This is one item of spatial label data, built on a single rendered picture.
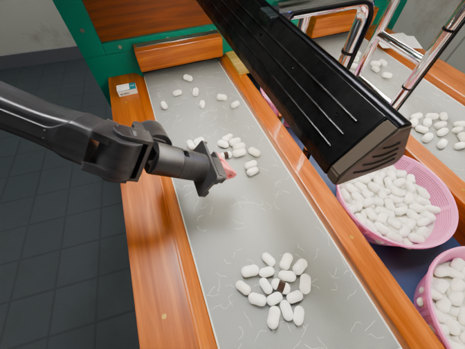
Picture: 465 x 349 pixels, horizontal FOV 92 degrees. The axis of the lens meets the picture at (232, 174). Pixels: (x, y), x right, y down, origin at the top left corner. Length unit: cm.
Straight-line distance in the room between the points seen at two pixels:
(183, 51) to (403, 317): 90
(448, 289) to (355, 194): 25
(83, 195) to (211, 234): 126
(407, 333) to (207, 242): 39
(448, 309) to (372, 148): 46
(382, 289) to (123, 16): 98
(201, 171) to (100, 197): 125
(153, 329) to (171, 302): 5
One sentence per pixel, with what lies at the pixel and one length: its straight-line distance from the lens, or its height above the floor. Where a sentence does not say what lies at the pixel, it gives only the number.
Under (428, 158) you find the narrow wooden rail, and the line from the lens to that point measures 80.
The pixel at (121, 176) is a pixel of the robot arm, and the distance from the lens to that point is 38.
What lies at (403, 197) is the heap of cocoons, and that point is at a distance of 73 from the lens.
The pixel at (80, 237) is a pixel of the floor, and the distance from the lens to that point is 156.
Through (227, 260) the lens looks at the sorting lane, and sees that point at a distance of 51.
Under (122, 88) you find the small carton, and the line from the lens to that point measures 87.
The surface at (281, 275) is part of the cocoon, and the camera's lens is 49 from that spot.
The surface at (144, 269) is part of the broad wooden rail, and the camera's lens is 51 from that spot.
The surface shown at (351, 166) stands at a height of 107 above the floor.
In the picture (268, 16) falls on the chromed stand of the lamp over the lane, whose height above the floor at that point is 111.
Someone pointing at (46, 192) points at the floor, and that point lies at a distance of 184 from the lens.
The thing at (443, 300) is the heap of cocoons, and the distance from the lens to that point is 64.
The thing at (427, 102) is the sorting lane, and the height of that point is 74.
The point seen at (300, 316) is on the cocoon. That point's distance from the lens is 49.
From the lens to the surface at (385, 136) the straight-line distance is 22.
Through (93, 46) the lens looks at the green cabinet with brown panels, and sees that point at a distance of 94.
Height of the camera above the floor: 124
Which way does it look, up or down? 56 degrees down
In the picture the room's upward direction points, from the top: straight up
